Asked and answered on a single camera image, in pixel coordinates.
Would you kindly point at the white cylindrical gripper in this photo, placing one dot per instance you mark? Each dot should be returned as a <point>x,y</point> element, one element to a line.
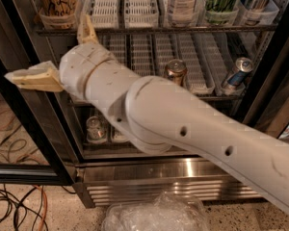
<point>76,67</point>

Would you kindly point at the orange can with black script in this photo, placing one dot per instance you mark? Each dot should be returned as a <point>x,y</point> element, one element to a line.
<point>58,14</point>

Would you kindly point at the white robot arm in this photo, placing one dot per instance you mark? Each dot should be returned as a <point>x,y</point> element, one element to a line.
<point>155,114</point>

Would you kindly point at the clear pale can bottom shelf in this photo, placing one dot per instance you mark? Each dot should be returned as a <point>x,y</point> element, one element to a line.
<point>96,131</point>

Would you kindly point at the black framed glass fridge door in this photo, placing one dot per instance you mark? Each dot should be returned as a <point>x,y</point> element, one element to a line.
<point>41,143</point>

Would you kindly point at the copper can middle shelf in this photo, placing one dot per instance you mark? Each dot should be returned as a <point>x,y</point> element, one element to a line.
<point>176,70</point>

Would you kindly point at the green tall can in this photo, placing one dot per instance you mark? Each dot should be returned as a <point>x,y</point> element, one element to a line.
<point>218,12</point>

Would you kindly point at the blue silver tilted can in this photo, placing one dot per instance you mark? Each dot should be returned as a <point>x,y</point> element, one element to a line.
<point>238,73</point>

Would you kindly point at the white tall carton bottle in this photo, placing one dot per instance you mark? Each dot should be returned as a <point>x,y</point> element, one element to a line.
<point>181,13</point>

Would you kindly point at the clear plastic bag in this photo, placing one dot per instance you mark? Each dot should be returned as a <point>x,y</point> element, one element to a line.
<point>166,212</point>

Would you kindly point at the bottom wire shelf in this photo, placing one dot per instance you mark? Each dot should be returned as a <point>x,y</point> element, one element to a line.
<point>126,148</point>

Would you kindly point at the top wire shelf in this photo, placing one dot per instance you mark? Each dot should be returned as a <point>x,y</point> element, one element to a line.
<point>150,31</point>

